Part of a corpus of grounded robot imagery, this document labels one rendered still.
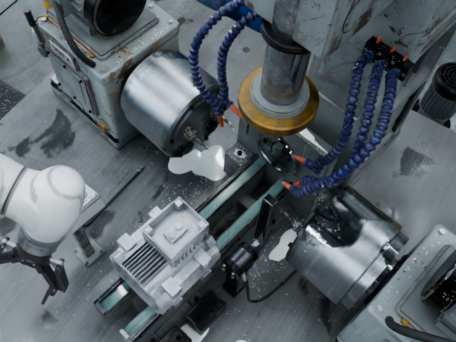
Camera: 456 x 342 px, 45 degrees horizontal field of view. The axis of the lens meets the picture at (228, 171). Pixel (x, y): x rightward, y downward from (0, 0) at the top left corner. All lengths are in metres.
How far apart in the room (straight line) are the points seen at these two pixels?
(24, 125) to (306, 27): 1.15
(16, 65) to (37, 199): 2.12
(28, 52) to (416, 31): 2.39
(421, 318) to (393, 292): 0.08
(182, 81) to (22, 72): 1.75
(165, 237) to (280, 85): 0.44
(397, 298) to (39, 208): 0.76
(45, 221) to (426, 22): 0.81
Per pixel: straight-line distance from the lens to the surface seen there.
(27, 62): 3.14
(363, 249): 1.27
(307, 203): 1.60
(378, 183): 1.78
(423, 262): 1.31
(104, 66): 1.50
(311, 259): 1.30
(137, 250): 1.29
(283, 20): 0.99
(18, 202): 1.08
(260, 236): 1.34
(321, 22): 0.94
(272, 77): 1.11
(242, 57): 1.98
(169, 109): 1.42
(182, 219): 1.30
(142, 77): 1.48
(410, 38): 1.16
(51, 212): 1.06
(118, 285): 1.46
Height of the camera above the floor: 2.30
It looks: 61 degrees down
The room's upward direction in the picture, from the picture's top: 5 degrees clockwise
